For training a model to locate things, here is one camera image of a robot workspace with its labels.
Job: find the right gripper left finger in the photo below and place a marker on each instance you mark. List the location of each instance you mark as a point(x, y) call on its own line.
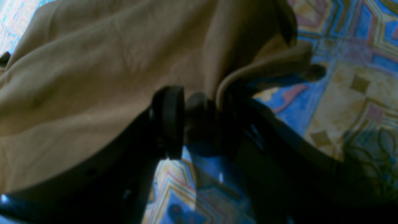
point(112, 186)

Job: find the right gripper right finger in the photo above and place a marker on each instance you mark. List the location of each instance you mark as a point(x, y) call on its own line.
point(286, 177)

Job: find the brown t-shirt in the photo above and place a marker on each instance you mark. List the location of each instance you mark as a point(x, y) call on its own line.
point(84, 69)

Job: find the patterned tablecloth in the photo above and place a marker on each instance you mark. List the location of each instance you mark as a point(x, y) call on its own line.
point(348, 94)

